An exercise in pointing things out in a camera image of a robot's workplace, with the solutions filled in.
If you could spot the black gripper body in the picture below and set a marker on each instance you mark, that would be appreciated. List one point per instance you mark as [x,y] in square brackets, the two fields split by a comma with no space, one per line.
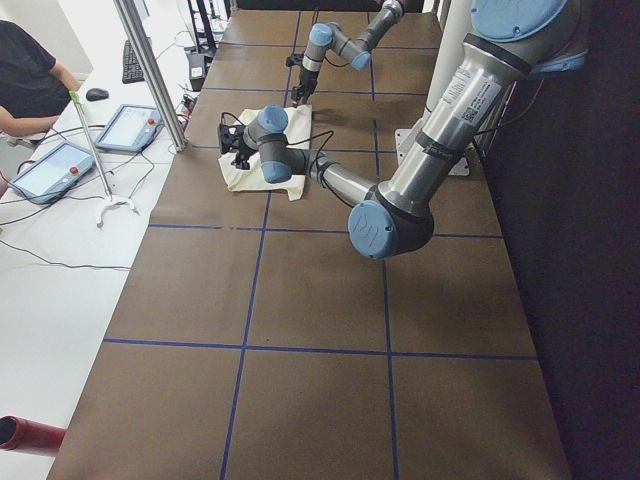
[241,148]
[305,81]

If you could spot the cream long-sleeve printed shirt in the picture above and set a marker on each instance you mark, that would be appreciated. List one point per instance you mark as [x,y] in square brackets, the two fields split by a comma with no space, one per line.
[282,136]

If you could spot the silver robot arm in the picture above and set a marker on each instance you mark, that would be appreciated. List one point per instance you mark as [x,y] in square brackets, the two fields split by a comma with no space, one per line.
[502,42]
[356,52]

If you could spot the far blue teach pendant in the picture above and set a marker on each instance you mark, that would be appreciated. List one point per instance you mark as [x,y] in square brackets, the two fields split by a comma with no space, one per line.
[130,130]

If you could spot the blue teach pendant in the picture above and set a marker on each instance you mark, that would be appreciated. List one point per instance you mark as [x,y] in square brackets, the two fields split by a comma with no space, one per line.
[54,174]
[130,130]

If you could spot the white reacher grabber tool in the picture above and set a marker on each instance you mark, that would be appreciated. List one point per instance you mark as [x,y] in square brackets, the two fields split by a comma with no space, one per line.
[109,199]

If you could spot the black keyboard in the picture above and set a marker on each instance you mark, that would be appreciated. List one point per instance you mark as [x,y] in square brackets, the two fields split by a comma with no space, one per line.
[131,69]

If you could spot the black computer mouse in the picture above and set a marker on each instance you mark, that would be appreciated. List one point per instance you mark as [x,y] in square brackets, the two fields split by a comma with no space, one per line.
[96,94]

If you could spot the near blue teach pendant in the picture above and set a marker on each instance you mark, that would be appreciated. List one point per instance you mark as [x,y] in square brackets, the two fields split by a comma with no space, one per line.
[54,174]

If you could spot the seated person black shirt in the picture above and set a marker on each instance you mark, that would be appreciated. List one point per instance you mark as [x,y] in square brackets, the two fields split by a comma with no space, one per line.
[35,86]

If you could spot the red cylinder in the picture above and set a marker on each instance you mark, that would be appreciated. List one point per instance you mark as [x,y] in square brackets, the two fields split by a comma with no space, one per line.
[30,437]

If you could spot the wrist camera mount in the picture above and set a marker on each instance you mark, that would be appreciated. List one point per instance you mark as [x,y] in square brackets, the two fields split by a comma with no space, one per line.
[228,138]
[294,60]

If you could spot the aluminium frame post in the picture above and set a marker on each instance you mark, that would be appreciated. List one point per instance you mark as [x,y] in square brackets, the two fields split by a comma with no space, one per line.
[136,34]

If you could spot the white camera mast pedestal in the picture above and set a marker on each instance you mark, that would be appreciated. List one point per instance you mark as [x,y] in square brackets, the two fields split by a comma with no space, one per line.
[455,21]

